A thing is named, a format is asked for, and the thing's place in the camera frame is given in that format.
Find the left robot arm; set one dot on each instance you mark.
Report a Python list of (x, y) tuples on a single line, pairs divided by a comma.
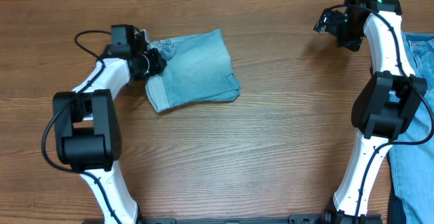
[(83, 137)]

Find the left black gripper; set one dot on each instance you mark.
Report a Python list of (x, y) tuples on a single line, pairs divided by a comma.
[(154, 62)]

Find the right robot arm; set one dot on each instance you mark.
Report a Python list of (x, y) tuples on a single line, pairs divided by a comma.
[(383, 110)]

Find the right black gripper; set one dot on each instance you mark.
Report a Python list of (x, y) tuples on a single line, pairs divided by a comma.
[(333, 22)]

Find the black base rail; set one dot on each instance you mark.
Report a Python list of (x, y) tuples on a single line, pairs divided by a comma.
[(234, 220)]

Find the light blue denim shorts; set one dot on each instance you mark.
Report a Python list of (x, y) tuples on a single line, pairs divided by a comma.
[(198, 70)]

